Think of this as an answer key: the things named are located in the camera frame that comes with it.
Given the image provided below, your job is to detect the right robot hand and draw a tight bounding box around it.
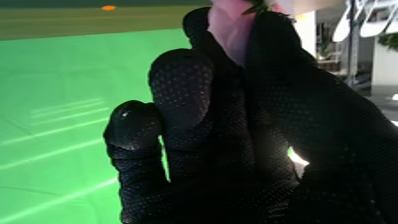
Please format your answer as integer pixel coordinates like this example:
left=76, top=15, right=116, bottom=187
left=102, top=6, right=398, bottom=224

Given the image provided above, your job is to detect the pink flower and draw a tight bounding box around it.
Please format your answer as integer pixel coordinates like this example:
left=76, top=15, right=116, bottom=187
left=205, top=0, right=292, bottom=68

